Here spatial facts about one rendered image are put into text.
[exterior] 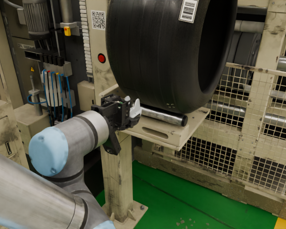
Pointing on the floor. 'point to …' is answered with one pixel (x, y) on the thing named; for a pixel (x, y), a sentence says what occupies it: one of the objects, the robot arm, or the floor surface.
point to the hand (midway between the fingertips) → (137, 110)
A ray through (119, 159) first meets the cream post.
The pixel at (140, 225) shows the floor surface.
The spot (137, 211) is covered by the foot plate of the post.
